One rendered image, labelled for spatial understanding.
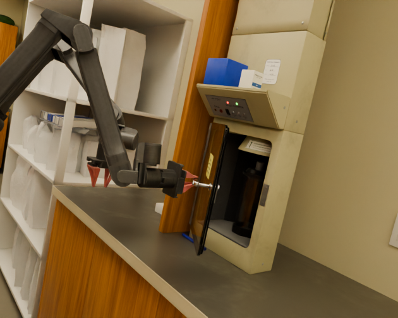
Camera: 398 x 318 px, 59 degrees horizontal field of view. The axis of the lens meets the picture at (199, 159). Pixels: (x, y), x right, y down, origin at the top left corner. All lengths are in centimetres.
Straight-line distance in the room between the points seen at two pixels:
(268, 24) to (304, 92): 26
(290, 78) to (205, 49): 36
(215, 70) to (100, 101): 42
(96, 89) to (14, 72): 20
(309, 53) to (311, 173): 56
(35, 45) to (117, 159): 35
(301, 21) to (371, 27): 45
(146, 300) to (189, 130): 60
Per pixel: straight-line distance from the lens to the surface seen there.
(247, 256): 118
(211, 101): 122
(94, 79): 98
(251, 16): 131
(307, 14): 117
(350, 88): 151
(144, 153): 98
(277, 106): 106
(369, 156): 143
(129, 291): 124
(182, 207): 138
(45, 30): 101
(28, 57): 100
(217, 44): 137
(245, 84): 112
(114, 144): 96
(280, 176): 113
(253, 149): 119
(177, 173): 103
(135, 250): 117
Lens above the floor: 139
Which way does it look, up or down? 6 degrees down
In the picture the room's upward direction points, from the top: 12 degrees clockwise
